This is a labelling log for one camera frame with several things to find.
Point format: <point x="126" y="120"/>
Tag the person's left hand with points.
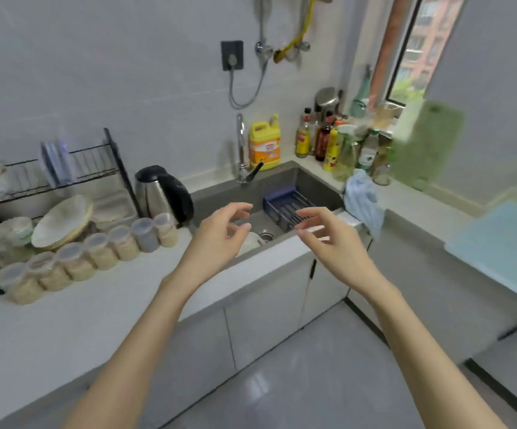
<point x="209" y="245"/>

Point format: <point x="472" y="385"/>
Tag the clear plastic box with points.
<point x="115" y="209"/>

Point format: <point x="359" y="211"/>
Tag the dark grey sink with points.
<point x="222" y="192"/>

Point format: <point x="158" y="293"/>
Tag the row of clear grain jars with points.
<point x="75" y="263"/>

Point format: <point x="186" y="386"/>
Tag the green cutting board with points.
<point x="428" y="147"/>

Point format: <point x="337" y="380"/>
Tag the dark wall socket with plug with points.
<point x="232" y="53"/>

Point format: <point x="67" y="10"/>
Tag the person's right forearm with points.
<point x="428" y="366"/>

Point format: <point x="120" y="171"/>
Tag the blue sink drain basket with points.
<point x="276" y="205"/>

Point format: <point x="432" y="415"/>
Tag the white leaf print plate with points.
<point x="62" y="221"/>

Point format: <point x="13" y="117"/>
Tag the metal pipe valve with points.
<point x="263" y="49"/>

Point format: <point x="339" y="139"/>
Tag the yellow detergent jug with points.
<point x="265" y="147"/>

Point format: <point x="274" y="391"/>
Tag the grey plastic lid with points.
<point x="57" y="163"/>

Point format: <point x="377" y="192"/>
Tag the person's left forearm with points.
<point x="129" y="366"/>

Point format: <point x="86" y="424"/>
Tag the light blue cloth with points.
<point x="363" y="201"/>

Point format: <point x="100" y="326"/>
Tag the window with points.
<point x="423" y="44"/>

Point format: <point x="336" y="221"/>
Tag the cluster of condiment bottles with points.
<point x="303" y="138"/>

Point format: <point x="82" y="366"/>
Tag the white cup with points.
<point x="19" y="230"/>

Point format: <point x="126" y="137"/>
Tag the person's right hand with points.
<point x="343" y="254"/>

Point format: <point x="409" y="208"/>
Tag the chrome faucet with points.
<point x="240" y="147"/>

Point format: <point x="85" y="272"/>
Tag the light blue mat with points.
<point x="499" y="250"/>

